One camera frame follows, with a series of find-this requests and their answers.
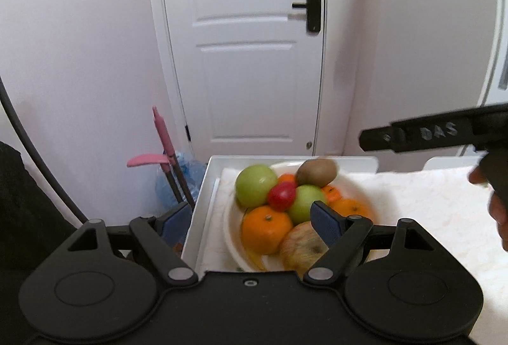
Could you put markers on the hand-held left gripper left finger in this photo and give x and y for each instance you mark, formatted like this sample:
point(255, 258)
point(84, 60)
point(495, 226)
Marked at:
point(176, 224)

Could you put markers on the cream bowl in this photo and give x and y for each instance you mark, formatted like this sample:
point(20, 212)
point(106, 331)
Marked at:
point(357, 186)

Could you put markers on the red cherry tomato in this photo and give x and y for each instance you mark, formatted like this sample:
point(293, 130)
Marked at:
point(281, 196)

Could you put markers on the blue plastic water bottle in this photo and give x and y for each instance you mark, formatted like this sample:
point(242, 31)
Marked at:
point(192, 172)

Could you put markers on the brown kiwi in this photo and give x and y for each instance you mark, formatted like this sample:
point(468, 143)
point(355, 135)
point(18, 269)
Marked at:
point(317, 171)

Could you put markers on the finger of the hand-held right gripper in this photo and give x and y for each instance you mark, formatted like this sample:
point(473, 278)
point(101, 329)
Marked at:
point(375, 139)

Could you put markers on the yellow apple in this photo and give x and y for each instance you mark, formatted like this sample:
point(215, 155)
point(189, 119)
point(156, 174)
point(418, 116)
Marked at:
point(301, 249)

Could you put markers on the large orange with stem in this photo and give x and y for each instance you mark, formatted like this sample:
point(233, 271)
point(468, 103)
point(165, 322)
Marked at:
point(266, 230)

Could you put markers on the white tray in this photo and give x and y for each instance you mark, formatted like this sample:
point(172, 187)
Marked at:
point(198, 218)

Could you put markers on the dark cloth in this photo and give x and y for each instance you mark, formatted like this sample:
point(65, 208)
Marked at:
point(27, 210)

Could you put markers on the black door hinge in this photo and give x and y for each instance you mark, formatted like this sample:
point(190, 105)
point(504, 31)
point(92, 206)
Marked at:
point(188, 132)

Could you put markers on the white refrigerator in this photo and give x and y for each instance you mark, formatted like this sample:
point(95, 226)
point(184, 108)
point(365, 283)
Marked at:
point(494, 31)

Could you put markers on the small tangerine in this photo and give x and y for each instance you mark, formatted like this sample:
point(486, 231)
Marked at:
point(286, 179)
point(332, 194)

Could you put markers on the medium orange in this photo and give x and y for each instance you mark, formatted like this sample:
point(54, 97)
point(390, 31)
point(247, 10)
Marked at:
point(353, 210)

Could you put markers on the person's right hand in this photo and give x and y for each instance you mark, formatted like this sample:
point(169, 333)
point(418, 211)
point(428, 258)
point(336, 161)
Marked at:
point(501, 218)

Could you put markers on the green apple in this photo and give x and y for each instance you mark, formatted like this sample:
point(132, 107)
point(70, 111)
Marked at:
point(256, 186)
point(303, 204)

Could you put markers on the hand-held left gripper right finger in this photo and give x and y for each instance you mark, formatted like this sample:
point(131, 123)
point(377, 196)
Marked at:
point(325, 224)

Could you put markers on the white door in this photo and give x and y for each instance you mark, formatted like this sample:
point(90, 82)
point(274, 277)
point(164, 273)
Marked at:
point(246, 91)

